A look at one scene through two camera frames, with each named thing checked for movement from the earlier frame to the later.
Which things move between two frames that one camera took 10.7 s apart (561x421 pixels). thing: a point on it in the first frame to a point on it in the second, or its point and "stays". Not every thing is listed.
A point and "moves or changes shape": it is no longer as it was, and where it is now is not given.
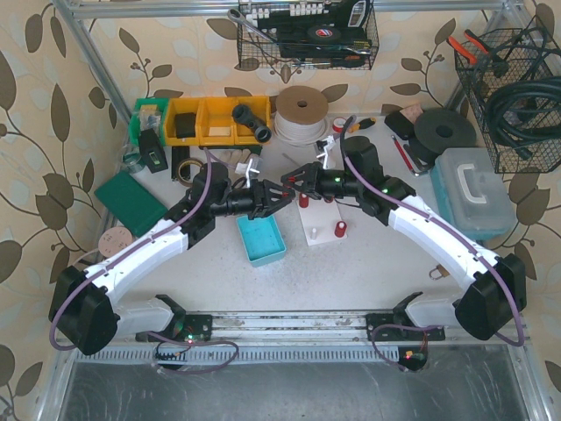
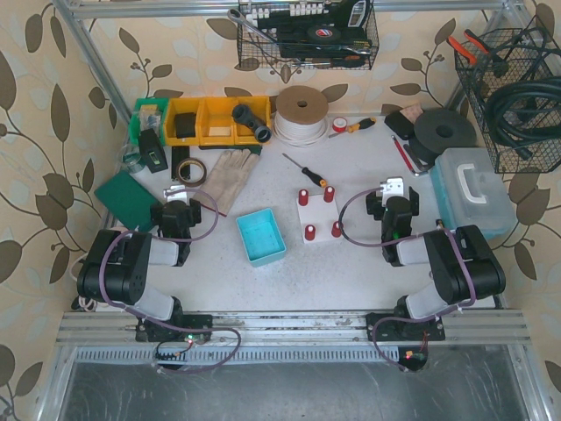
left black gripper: (259, 199) to (158, 212)
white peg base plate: (319, 220) stays
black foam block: (185, 124) stays
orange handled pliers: (480, 48) stays
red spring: (340, 229) moves or changes shape
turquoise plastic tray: (260, 238) stays
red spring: (303, 202) stays
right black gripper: (312, 181) to (373, 203)
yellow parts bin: (215, 124) stays
